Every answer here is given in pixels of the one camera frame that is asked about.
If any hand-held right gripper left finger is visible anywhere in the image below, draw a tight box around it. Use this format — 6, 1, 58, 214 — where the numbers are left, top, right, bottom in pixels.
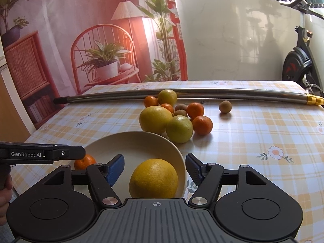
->
42, 154, 125, 208

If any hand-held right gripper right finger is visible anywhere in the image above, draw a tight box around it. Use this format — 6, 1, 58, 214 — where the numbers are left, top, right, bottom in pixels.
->
185, 153, 282, 209

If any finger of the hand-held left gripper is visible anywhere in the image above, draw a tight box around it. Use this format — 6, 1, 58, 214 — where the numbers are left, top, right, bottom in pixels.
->
53, 144, 86, 163

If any orange mandarin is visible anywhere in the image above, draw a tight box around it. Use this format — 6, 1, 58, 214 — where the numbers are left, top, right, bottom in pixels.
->
74, 154, 97, 171
144, 95, 159, 108
160, 103, 175, 114
192, 115, 213, 136
187, 102, 205, 120

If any cream bowl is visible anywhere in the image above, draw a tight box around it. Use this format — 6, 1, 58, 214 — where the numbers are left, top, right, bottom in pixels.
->
82, 131, 188, 199

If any large yellow orange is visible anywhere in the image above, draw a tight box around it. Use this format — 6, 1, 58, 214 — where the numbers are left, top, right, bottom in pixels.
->
129, 158, 179, 199

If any yellow-green orange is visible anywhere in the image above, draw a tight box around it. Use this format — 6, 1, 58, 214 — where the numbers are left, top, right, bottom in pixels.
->
166, 115, 194, 144
158, 89, 178, 107

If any person's left hand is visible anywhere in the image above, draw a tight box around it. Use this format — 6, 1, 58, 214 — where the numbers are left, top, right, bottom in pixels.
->
0, 174, 13, 218

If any yellow lemon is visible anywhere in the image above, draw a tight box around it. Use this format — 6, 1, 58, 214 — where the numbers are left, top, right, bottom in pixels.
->
139, 106, 174, 135

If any plaid floral tablecloth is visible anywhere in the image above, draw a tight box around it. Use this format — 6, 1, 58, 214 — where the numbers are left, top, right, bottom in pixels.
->
10, 80, 324, 243

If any metal pole with gold end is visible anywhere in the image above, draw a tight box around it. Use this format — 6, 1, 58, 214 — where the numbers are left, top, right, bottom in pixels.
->
54, 87, 324, 106

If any black exercise bike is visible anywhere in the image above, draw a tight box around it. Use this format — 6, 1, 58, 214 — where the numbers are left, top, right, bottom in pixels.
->
278, 0, 324, 98

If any printed wall tapestry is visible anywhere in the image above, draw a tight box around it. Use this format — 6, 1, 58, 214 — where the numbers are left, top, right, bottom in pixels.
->
0, 0, 189, 137

